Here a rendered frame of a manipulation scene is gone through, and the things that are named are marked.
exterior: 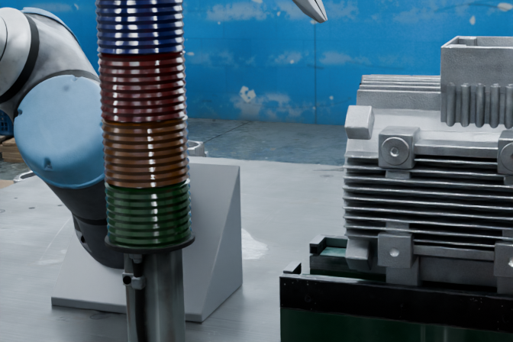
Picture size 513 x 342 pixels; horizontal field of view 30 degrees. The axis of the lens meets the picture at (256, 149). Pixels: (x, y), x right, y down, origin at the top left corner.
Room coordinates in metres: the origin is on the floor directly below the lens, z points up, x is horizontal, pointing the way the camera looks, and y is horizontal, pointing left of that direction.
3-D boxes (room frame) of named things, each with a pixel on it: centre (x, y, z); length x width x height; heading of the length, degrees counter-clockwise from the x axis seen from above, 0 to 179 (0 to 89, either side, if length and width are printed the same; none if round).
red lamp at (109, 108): (0.65, 0.08, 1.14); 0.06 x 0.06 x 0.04
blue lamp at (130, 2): (0.65, 0.08, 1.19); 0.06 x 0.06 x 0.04
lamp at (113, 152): (0.65, 0.08, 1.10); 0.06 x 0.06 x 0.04
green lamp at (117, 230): (0.65, 0.08, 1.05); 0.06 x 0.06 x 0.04
